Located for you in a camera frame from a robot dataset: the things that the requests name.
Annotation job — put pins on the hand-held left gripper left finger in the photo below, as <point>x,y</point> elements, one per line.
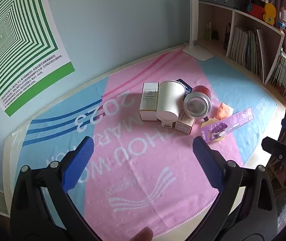
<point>79,163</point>

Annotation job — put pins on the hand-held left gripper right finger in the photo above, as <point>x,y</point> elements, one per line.
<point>208,163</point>

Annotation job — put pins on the yellow round lid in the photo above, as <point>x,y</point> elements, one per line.
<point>206,126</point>

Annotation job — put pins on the purple toothpaste box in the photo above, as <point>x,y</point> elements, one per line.
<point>228,124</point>

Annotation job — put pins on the orange wrapper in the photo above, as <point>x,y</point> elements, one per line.
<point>224,111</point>

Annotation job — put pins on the red drink can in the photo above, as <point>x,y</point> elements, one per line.
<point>196,105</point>

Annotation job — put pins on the white paper cup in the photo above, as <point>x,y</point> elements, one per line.
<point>169,98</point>

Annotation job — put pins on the dark blue small box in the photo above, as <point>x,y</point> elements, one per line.
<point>186,86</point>

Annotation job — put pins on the tall white carton box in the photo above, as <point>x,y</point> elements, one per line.
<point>148,100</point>

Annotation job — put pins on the person's left hand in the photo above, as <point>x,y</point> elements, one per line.
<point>141,234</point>

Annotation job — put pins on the row of colourful books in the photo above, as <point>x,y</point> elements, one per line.
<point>285,77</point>

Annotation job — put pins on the pink and blue printed towel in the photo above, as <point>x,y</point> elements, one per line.
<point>132,155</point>

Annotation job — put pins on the light wooden shelf unit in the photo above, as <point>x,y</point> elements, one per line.
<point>273,42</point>

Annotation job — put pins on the row of magazines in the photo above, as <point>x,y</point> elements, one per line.
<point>245,47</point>

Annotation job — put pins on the model sailing ship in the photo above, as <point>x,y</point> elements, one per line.
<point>282,17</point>

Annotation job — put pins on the yellow duck toy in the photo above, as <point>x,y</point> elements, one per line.
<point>269,12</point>

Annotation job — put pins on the red toy box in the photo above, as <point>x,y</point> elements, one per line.
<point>255,10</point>

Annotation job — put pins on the green bottle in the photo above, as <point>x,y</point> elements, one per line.
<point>208,31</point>

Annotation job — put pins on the white desk lamp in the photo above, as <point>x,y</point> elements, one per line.
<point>194,17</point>

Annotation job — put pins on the green striped wall poster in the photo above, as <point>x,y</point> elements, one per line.
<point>20,42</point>

